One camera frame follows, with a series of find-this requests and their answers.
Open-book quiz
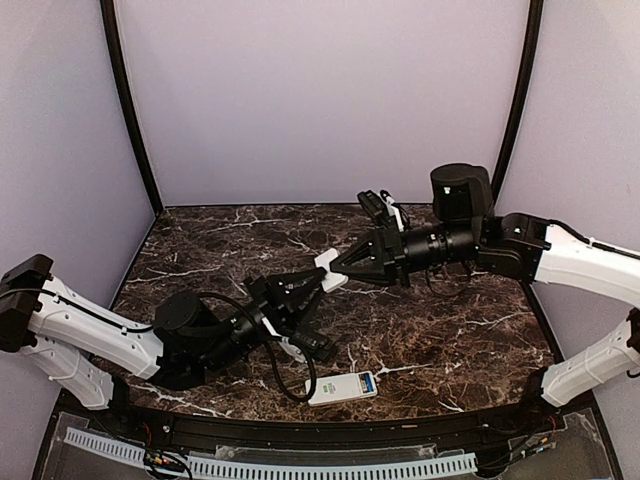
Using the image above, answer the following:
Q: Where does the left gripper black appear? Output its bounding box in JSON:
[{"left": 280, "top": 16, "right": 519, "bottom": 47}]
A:
[{"left": 199, "top": 267, "right": 333, "bottom": 376}]

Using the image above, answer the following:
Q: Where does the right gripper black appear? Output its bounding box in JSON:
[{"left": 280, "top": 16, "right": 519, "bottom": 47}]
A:
[{"left": 330, "top": 213, "right": 482, "bottom": 288}]

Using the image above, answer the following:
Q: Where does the white battery compartment cover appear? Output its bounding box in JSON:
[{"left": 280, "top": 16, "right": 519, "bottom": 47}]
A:
[{"left": 314, "top": 248, "right": 349, "bottom": 294}]

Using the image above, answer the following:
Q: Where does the white remote control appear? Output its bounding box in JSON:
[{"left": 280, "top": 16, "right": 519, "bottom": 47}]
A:
[{"left": 307, "top": 371, "right": 378, "bottom": 406}]

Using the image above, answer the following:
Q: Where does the blue battery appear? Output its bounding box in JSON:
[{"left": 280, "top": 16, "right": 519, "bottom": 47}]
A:
[{"left": 364, "top": 374, "right": 375, "bottom": 393}]

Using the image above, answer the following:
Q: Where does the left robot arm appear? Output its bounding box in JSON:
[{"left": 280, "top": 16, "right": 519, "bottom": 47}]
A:
[{"left": 1, "top": 254, "right": 336, "bottom": 436}]

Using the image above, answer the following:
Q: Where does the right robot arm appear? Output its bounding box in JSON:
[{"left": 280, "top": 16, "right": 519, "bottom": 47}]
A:
[{"left": 328, "top": 163, "right": 639, "bottom": 434}]

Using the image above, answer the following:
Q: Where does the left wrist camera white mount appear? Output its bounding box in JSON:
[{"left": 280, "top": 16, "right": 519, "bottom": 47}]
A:
[{"left": 270, "top": 327, "right": 337, "bottom": 363}]

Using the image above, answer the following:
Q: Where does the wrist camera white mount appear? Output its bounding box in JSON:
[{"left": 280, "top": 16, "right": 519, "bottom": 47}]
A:
[
  {"left": 270, "top": 327, "right": 337, "bottom": 363},
  {"left": 357, "top": 190, "right": 408, "bottom": 232}
]

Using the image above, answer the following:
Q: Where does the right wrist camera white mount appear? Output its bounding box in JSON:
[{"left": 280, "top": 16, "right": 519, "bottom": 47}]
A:
[{"left": 357, "top": 190, "right": 408, "bottom": 232}]

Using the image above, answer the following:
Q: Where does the white slotted cable duct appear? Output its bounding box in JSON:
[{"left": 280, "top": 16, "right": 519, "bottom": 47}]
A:
[{"left": 64, "top": 428, "right": 478, "bottom": 479}]

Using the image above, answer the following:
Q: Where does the black front table rail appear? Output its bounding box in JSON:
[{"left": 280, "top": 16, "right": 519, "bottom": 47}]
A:
[{"left": 54, "top": 387, "right": 596, "bottom": 454}]

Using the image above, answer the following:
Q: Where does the right black frame post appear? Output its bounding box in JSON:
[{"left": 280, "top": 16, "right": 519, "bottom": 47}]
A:
[{"left": 491, "top": 0, "right": 544, "bottom": 198}]

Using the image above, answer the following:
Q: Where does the black frame post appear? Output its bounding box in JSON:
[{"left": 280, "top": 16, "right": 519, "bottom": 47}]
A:
[
  {"left": 491, "top": 0, "right": 544, "bottom": 198},
  {"left": 99, "top": 0, "right": 164, "bottom": 217}
]

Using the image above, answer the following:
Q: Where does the left black frame post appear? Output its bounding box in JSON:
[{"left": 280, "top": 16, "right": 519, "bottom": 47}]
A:
[{"left": 99, "top": 0, "right": 164, "bottom": 217}]

